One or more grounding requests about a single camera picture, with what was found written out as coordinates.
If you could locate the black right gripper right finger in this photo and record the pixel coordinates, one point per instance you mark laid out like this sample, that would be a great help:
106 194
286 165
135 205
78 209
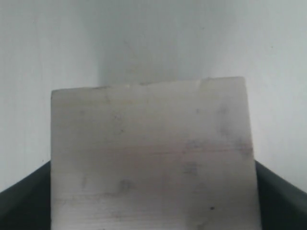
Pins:
282 205

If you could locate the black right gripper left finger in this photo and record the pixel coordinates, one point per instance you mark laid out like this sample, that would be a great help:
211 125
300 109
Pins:
26 205

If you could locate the largest wooden cube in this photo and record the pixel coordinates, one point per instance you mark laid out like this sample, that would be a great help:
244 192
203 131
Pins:
154 156

